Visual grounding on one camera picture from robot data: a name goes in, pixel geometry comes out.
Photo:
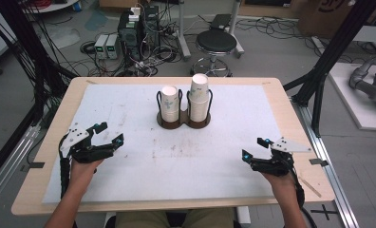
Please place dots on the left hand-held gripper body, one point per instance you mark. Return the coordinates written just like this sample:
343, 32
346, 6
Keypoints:
81, 148

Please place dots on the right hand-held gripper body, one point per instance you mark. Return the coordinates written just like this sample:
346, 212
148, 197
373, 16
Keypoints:
279, 156

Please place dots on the person's left hand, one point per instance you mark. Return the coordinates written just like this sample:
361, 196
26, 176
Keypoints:
83, 172

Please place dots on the person's right hand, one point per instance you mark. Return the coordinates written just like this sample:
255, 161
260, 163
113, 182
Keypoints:
279, 186

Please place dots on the white table mat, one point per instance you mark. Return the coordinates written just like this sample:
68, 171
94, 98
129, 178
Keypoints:
138, 171

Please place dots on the black tape strip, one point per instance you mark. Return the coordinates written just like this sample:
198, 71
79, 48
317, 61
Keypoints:
319, 162
35, 165

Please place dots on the thin wooden stick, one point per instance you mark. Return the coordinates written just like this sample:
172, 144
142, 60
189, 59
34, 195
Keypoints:
310, 187

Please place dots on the white table leg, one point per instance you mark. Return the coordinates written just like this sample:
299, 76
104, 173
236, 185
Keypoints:
243, 217

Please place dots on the short stack of paper cups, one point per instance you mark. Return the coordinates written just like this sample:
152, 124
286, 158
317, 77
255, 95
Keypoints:
170, 104

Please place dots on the light wooden table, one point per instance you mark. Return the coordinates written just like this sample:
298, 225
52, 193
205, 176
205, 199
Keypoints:
34, 196

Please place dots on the dark brown double cup holder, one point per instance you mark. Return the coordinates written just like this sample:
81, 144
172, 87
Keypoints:
184, 122

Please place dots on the tall stack of paper cups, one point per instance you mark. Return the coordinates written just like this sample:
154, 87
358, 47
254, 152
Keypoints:
198, 98

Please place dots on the grey bench power supply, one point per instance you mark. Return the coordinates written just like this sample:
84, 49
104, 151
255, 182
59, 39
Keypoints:
112, 46
100, 46

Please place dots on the white floor platform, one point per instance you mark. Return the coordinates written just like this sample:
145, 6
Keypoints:
353, 104

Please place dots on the person's legs in khaki trousers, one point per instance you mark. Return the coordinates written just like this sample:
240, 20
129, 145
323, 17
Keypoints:
176, 220

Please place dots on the black computer tower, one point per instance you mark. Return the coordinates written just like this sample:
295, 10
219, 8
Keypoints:
129, 34

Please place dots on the black round stool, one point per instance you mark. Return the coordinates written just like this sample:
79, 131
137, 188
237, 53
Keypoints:
216, 41

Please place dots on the white stand leg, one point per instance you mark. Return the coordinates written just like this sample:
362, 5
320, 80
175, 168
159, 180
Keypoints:
236, 31
183, 31

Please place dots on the black flat device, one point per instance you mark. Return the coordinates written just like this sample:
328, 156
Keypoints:
220, 21

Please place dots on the brown cardboard box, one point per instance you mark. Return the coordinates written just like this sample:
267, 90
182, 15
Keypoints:
328, 15

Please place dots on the aluminium floor rail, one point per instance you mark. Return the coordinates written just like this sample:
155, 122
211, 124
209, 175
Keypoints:
9, 164
327, 177

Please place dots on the black metal frame post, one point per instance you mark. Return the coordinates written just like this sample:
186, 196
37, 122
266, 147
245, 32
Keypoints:
331, 53

